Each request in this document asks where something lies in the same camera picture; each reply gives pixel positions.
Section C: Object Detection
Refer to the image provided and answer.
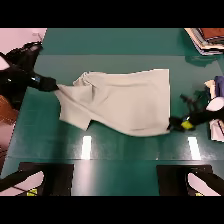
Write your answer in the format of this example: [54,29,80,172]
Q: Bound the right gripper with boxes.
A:
[167,116,194,132]

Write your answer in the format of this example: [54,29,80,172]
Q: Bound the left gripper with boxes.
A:
[37,76,60,93]

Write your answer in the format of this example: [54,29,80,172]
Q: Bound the beige T-shirt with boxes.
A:
[54,68,171,138]

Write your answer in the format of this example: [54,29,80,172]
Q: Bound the white garment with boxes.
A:
[203,79,224,143]

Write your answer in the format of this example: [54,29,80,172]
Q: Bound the blue garment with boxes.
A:
[214,75,224,101]

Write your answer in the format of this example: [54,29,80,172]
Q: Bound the heap of clothes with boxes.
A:
[184,28,224,56]

